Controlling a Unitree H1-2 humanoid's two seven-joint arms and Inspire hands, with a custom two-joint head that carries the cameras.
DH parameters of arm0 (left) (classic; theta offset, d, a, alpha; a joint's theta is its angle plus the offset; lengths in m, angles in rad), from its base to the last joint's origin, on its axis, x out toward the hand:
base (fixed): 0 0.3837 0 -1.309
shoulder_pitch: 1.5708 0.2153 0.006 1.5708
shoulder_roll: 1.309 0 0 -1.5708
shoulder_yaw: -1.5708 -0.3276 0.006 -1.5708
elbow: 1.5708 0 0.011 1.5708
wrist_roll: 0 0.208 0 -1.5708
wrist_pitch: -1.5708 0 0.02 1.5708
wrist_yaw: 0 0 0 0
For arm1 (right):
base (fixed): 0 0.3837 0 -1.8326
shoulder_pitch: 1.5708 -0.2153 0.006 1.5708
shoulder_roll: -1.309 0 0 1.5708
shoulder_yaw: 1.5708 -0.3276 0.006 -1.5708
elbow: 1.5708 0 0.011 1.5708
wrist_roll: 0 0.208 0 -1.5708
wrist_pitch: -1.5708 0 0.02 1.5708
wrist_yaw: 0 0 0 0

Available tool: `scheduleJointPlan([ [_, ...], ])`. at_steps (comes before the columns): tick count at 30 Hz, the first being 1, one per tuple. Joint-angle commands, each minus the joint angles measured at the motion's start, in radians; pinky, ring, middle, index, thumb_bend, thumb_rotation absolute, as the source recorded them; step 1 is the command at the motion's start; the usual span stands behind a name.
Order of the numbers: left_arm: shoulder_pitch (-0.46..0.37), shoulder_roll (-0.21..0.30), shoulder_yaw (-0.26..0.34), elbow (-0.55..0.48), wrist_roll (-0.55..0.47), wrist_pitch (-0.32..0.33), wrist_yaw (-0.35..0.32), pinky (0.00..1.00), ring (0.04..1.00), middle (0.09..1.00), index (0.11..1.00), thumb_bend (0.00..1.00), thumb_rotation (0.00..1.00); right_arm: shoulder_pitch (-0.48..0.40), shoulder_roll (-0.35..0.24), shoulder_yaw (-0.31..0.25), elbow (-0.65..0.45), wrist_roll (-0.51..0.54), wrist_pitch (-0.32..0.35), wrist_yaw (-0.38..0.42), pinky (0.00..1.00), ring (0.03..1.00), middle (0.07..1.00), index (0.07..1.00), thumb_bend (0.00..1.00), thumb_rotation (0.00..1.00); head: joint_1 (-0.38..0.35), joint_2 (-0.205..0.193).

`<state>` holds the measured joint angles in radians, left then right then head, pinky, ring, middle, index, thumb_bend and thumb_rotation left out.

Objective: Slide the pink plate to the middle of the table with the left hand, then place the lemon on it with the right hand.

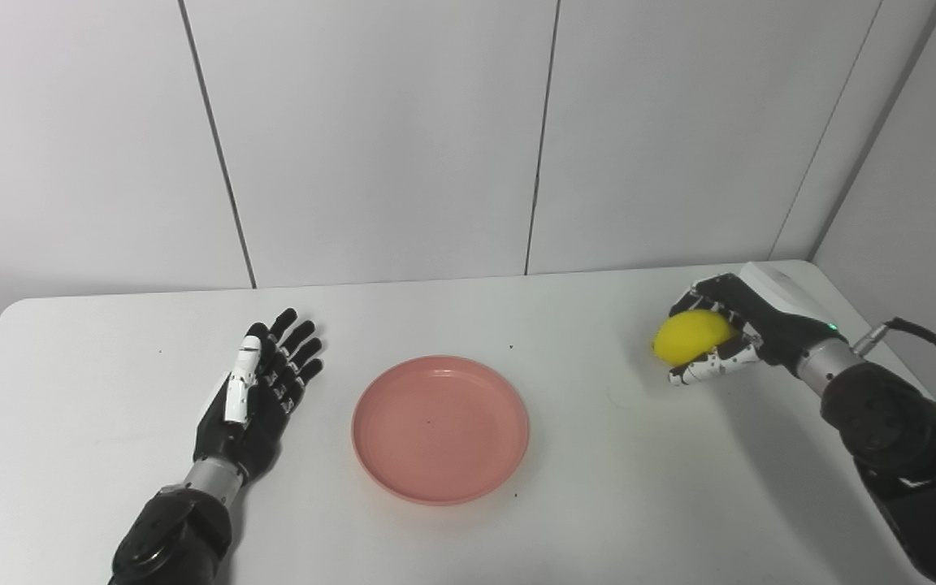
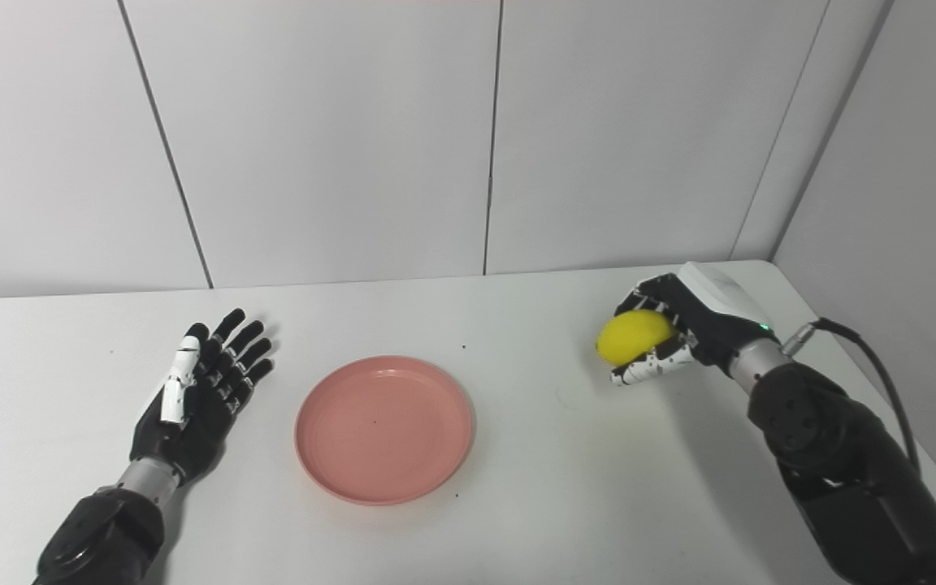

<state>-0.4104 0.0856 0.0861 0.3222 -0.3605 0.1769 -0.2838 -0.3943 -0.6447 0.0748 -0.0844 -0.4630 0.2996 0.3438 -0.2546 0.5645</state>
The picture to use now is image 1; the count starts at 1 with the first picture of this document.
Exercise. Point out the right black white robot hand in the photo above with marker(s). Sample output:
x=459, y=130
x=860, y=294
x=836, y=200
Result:
x=785, y=329

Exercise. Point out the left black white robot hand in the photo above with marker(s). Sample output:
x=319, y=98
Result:
x=249, y=439

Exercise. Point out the yellow lemon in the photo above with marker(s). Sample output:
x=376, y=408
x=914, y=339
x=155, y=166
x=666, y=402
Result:
x=691, y=337

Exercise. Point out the pink round plate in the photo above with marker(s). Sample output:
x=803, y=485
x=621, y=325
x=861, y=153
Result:
x=439, y=431

